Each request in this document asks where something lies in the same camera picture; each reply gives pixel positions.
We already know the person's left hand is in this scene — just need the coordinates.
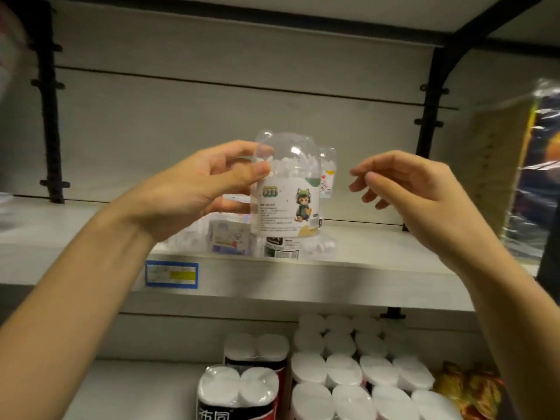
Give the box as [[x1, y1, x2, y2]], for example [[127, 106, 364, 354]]
[[111, 140, 272, 244]]

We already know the person's right hand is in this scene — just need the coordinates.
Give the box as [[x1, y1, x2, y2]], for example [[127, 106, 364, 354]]
[[349, 150, 494, 276]]

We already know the clear cotton swab jar cat label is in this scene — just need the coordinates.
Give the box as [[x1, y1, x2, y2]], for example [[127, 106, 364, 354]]
[[250, 129, 323, 239]]

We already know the person's right forearm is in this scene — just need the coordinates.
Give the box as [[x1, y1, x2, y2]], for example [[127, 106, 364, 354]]
[[454, 246, 560, 420]]

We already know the person's left forearm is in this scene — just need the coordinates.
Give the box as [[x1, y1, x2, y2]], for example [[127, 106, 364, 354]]
[[0, 201, 157, 420]]

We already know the clear cotton swab jar heart label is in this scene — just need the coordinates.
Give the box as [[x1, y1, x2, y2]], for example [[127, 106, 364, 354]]
[[318, 146, 338, 200]]

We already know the small white swab box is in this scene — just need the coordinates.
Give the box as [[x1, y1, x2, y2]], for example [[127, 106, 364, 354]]
[[209, 213, 260, 257]]

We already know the clear bag of cotton pads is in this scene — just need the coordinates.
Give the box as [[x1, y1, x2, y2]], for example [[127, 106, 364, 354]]
[[301, 235, 339, 261]]

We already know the grey metal shelf board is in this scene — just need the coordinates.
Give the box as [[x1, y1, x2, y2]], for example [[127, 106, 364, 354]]
[[63, 358, 225, 420], [0, 196, 540, 313], [44, 0, 560, 49]]

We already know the clear jar black label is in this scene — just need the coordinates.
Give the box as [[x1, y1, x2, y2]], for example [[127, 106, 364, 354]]
[[262, 235, 302, 260]]

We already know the blue price tag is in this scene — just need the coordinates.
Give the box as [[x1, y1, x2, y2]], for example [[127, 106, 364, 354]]
[[145, 260, 199, 289]]

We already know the clear wrapped flat package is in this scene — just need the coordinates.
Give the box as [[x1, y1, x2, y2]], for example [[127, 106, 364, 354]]
[[455, 78, 560, 264]]

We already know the group of white paper rolls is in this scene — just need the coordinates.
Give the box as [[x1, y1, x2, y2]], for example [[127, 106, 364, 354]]
[[290, 313, 465, 420]]

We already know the black red toilet paper pack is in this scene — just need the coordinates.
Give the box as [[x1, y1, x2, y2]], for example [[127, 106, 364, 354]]
[[223, 332, 291, 392], [195, 364, 281, 420]]

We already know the yellow red snack packet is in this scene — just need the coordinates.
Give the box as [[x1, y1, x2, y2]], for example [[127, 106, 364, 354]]
[[432, 360, 505, 420]]

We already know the black shelf upright with bracket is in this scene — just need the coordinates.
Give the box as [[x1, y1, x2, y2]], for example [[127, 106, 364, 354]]
[[402, 0, 553, 232]]

